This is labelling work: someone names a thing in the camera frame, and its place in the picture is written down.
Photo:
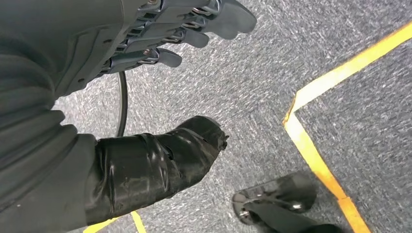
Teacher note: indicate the yellow floor tape square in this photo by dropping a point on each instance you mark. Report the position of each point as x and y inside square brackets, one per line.
[322, 86]

